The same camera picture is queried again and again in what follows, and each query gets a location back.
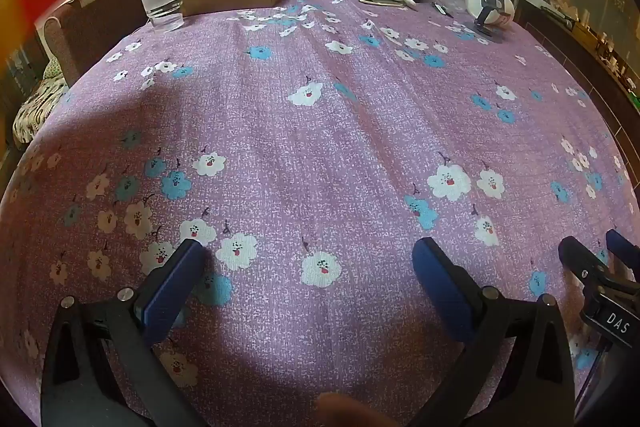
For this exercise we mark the clear plastic cup with water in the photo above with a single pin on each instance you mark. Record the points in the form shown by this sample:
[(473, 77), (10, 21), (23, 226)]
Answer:
[(162, 9)]

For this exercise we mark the brown armchair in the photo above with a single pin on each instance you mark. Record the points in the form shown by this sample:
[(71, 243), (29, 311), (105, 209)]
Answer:
[(90, 27)]

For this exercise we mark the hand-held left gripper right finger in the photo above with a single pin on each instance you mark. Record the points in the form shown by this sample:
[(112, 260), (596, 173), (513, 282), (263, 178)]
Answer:
[(440, 283)]

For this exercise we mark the leaf patterned cushion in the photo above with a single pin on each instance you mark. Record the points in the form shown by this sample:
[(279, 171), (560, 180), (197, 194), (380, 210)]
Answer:
[(37, 102)]

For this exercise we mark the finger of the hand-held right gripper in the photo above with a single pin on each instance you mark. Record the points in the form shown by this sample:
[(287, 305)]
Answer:
[(580, 257), (622, 244)]

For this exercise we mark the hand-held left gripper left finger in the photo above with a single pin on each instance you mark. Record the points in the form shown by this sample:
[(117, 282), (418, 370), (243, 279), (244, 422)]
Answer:
[(175, 288)]

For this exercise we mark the purple floral tablecloth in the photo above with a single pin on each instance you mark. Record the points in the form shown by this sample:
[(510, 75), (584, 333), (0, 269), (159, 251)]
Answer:
[(320, 157)]

